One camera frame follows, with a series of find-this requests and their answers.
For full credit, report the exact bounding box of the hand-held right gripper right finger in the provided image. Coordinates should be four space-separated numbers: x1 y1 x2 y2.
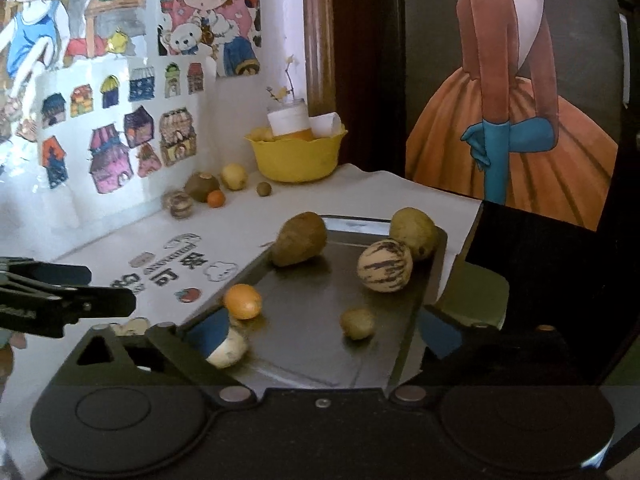
389 304 596 408

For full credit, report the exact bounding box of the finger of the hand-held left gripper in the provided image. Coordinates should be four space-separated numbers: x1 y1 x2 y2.
47 286 137 324
0 256 94 289

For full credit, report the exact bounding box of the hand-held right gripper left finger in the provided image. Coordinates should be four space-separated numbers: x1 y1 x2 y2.
60 305 258 406

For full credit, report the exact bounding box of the pale beige fruit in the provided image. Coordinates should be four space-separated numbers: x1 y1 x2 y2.
205 327 250 370

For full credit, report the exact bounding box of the pale striped pepino melon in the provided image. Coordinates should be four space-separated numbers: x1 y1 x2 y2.
356 239 414 293

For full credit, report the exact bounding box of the metal tray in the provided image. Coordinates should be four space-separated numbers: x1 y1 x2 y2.
175 214 448 391

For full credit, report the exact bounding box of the yellow green guava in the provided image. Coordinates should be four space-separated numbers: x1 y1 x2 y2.
389 207 440 261

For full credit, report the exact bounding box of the purple striped pepino melon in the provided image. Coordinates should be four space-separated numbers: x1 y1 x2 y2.
162 190 195 219

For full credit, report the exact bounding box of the brown yellow mango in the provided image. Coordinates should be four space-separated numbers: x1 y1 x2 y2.
270 211 328 267

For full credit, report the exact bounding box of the brown kiwi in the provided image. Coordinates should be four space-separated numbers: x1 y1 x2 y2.
184 171 221 203

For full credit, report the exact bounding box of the person's left hand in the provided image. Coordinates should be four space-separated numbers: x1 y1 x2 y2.
0 331 27 396

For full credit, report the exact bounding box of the translucent plastic container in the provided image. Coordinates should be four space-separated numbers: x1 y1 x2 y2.
432 252 511 331

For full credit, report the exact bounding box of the white printed table cover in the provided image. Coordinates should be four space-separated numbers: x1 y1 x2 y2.
0 162 485 466

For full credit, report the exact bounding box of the colourful houses drawing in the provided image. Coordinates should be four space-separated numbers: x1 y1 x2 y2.
35 56 218 221

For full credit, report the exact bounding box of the yellow lemon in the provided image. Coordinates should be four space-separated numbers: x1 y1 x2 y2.
221 163 248 191

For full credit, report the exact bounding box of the yellow scalloped bowl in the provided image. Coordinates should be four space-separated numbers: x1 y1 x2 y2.
244 127 349 183

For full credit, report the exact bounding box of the orange dress lady poster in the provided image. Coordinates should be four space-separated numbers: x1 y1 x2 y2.
404 0 621 232

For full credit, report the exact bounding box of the boy with fan drawing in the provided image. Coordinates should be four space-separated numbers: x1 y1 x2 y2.
0 0 157 161

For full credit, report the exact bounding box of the dried flower twig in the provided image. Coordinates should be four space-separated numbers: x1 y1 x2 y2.
266 55 301 106

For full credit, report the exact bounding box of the girl with teddy drawing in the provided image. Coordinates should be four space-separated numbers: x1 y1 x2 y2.
157 0 263 78

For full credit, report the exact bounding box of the brown wooden frame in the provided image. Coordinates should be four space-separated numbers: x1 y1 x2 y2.
301 0 337 116

